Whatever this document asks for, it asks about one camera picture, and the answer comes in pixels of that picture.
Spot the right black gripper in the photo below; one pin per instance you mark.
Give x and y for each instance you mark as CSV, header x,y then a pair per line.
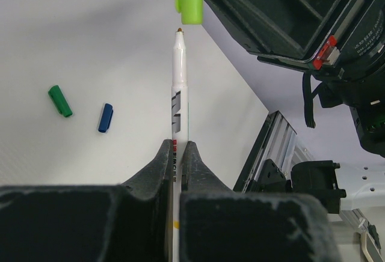
x,y
352,71

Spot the light green marker pen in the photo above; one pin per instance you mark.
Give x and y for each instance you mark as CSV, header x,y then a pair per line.
x,y
179,127

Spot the blue pen cap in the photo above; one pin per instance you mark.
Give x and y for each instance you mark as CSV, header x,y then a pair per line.
x,y
105,118

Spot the dark green pen cap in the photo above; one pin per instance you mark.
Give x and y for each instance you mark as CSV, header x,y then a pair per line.
x,y
60,102

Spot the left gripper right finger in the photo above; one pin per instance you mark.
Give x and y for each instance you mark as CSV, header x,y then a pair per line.
x,y
218,224

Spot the aluminium extrusion frame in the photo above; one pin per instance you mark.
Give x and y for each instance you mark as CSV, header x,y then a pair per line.
x,y
278,163

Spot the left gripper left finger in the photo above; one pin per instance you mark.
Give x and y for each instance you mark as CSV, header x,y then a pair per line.
x,y
123,222

